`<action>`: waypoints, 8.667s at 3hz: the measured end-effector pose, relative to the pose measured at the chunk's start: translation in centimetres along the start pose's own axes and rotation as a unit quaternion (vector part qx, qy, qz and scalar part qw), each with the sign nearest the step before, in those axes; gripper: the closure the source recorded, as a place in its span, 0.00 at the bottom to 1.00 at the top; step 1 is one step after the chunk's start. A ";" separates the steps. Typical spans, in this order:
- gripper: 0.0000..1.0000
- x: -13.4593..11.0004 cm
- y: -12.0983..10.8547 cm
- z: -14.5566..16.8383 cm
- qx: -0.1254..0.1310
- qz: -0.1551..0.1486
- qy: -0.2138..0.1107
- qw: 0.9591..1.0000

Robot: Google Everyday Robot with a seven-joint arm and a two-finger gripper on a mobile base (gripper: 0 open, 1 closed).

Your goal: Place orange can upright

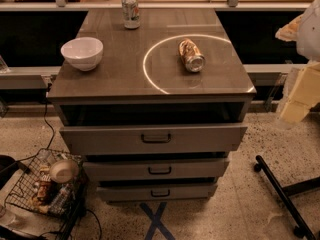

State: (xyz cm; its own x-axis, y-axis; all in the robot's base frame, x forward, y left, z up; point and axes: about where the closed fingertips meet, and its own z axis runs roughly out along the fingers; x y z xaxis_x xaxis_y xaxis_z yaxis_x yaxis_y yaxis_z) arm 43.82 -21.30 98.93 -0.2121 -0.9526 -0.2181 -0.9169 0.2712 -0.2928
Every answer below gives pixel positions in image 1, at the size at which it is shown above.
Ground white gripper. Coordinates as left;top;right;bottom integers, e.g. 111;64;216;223
275;0;320;124

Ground orange soda can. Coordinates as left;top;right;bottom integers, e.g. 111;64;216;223
178;38;206;73

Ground white green soda can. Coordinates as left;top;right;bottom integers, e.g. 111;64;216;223
122;0;140;29

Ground top grey drawer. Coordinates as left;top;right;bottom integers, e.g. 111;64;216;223
60;123;247;155

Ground grey drawer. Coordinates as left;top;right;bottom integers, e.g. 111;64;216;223
97;183;217;202
60;123;247;155
83;158;230;181

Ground black chair base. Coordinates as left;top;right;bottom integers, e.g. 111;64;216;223
254;155;320;240

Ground middle grey drawer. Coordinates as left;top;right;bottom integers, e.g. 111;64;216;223
83;158;230;181

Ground grey drawer cabinet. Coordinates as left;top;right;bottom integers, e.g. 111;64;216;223
49;8;256;188

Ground bottom grey drawer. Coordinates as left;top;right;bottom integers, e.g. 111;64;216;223
97;183;217;202

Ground white ceramic bowl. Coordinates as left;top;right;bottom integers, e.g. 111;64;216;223
61;37;104;71

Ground beige bowl in basket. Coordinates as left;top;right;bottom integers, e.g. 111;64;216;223
49;159;79;183

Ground snack packets in basket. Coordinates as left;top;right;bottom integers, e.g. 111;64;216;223
29;165;71;216

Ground black power cable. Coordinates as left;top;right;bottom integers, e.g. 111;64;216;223
42;82;56;150

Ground black wire basket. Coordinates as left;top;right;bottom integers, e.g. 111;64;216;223
4;149;87;240

